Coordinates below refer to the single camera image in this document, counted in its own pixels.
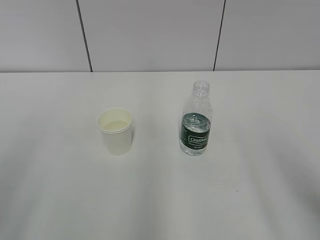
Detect white paper cup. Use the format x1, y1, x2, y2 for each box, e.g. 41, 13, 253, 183
97, 107, 134, 156

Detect clear green-label water bottle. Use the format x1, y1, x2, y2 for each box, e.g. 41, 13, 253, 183
179, 80, 214, 156

